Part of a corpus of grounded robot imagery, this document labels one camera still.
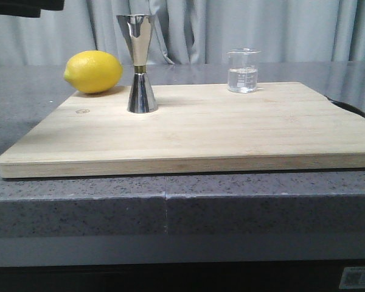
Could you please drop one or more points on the yellow lemon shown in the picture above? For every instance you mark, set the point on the yellow lemon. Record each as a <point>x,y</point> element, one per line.
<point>93,71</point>

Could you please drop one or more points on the wooden cutting board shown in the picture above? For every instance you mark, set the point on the wooden cutting board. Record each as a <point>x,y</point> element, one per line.
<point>196,128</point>

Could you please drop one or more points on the grey curtain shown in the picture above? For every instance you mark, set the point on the grey curtain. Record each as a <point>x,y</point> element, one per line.
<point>191,32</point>

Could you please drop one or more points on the small glass beaker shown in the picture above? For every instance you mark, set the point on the small glass beaker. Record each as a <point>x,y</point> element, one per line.
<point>243,70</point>

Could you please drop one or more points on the white label sticker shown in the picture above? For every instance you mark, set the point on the white label sticker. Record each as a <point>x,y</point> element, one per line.
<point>353,278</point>

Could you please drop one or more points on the steel cocktail jigger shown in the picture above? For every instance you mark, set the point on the steel cocktail jigger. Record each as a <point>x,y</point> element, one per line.
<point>137,32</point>

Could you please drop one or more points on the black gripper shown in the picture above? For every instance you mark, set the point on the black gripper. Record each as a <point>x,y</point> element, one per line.
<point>29,9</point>

